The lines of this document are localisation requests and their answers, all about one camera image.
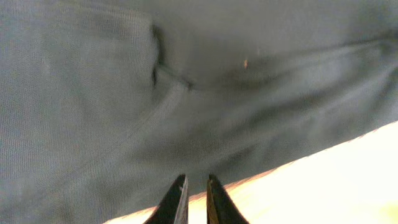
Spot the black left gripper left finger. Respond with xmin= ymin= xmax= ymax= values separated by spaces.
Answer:
xmin=144 ymin=174 xmax=189 ymax=224

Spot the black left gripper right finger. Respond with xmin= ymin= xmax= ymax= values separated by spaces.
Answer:
xmin=206 ymin=174 xmax=249 ymax=224

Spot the black t-shirt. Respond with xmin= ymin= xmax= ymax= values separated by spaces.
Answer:
xmin=1 ymin=0 xmax=397 ymax=223

